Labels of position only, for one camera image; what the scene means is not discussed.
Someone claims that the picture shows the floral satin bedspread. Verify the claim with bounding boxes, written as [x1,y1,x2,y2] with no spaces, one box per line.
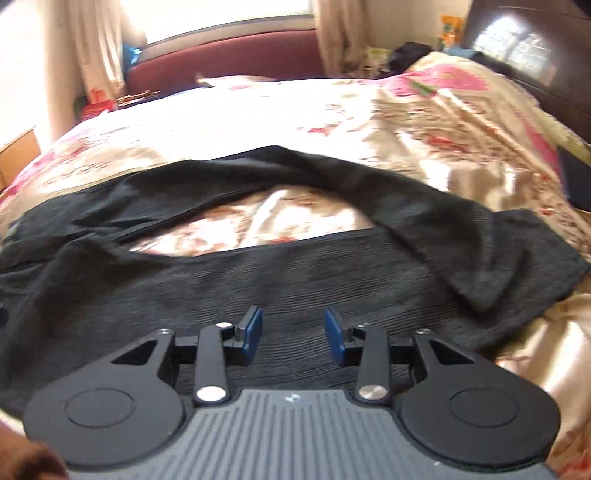
[1,53,590,479]

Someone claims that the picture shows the beige curtain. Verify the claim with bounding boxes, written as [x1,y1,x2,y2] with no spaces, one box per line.
[312,0,369,78]
[42,1,125,139]

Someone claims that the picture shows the dark wooden headboard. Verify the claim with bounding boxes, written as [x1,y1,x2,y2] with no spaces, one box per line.
[462,1,590,141]

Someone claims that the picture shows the wooden nightstand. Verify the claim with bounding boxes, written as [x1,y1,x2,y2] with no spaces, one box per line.
[0,129,41,190]

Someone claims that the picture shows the black corduroy pants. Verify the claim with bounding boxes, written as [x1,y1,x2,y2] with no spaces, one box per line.
[1,147,589,416]

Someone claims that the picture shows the beige curtain left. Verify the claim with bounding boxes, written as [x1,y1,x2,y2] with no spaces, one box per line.
[42,1,125,139]

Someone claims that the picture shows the blue plastic bag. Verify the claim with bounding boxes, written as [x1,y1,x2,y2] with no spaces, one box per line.
[122,43,142,77]

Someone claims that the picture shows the red gift bag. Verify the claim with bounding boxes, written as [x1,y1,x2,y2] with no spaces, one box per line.
[74,89,117,122]

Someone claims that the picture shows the beige curtain right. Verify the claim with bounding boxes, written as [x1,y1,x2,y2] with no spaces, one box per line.
[312,0,369,78]

